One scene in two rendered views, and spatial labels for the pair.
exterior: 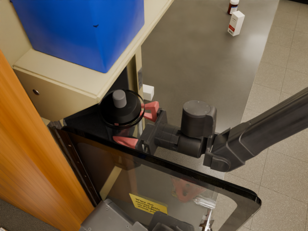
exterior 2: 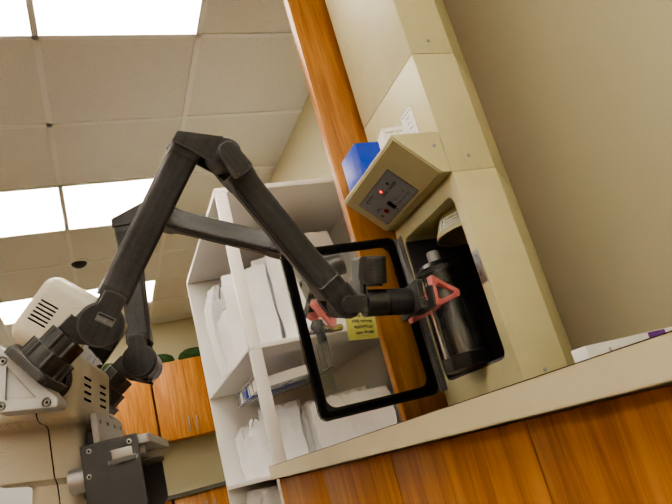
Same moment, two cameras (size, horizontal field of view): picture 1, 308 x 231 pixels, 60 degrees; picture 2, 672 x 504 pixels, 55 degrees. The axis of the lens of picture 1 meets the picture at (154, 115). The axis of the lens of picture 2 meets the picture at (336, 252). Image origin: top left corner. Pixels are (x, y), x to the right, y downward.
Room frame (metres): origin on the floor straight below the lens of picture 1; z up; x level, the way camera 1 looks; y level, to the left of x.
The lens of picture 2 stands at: (1.18, -1.10, 0.91)
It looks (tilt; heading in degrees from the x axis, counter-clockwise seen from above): 17 degrees up; 133
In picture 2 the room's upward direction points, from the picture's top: 15 degrees counter-clockwise
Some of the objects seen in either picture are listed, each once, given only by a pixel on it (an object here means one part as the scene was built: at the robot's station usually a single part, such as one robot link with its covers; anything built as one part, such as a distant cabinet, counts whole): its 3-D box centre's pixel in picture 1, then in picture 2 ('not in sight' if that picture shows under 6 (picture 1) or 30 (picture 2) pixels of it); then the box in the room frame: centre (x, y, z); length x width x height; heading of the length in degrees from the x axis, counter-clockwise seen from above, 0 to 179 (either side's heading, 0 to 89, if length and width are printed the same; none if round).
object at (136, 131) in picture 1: (125, 131); (452, 315); (0.37, 0.07, 1.14); 0.11 x 0.11 x 0.21
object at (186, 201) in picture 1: (152, 205); (359, 323); (0.17, 0.00, 1.19); 0.30 x 0.01 x 0.40; 68
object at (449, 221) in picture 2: not in sight; (469, 221); (0.43, 0.18, 1.34); 0.18 x 0.18 x 0.05
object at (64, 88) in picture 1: (125, 34); (392, 187); (0.34, 0.04, 1.46); 0.32 x 0.11 x 0.10; 156
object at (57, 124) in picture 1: (82, 174); (418, 311); (0.23, 0.15, 1.19); 0.03 x 0.02 x 0.39; 156
